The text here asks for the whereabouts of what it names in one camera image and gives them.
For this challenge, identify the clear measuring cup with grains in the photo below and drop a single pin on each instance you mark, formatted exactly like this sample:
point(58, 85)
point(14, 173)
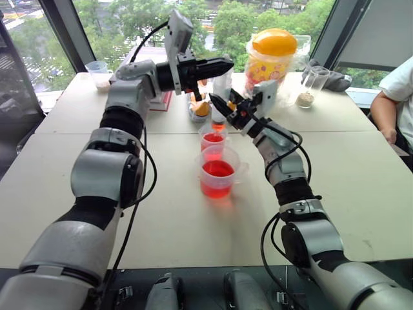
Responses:
point(98, 75)

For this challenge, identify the clear cylinder with grains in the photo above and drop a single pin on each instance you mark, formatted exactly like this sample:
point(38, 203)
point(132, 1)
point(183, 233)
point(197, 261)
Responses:
point(312, 87)

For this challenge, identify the dark window frame pillar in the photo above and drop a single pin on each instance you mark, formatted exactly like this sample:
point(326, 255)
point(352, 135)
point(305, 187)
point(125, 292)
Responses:
point(69, 32)
point(326, 29)

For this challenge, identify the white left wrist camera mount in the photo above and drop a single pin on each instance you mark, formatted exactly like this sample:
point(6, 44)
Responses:
point(179, 30)

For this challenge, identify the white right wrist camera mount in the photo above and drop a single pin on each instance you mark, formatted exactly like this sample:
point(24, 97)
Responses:
point(267, 93)

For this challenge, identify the clear plastic bag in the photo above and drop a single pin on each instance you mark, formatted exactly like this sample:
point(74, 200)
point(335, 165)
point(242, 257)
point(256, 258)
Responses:
point(301, 51)

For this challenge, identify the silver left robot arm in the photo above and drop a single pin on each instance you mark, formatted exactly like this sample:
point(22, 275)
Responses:
point(96, 168)

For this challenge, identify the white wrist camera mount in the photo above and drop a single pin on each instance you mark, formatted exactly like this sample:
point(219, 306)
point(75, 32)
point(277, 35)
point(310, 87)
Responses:
point(267, 93)
point(179, 30)

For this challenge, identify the plastic jar with orange lid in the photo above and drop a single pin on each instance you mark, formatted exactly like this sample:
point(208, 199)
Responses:
point(269, 61)

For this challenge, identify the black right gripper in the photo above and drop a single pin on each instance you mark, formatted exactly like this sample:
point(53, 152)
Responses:
point(242, 115)

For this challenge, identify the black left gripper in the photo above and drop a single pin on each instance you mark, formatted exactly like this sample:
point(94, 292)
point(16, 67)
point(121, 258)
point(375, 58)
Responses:
point(187, 74)

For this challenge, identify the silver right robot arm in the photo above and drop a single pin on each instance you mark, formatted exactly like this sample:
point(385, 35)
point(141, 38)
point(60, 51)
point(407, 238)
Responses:
point(309, 232)

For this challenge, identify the dark rounded robot leg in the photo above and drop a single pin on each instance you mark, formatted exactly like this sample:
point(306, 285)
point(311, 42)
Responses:
point(165, 292)
point(246, 290)

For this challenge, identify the clear container with orange pieces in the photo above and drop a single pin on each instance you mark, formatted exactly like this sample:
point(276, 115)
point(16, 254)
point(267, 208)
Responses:
point(199, 110)

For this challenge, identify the small cup with red liquid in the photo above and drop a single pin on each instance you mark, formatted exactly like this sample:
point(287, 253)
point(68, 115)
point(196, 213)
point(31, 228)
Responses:
point(213, 140)

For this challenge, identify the grey cloth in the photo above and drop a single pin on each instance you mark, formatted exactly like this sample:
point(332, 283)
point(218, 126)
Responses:
point(335, 80)

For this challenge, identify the person in white shirt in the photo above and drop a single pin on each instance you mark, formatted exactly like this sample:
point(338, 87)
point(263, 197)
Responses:
point(395, 100)

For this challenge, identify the large cup with red liquid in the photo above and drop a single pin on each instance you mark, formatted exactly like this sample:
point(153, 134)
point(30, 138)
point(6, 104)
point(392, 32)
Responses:
point(217, 177)

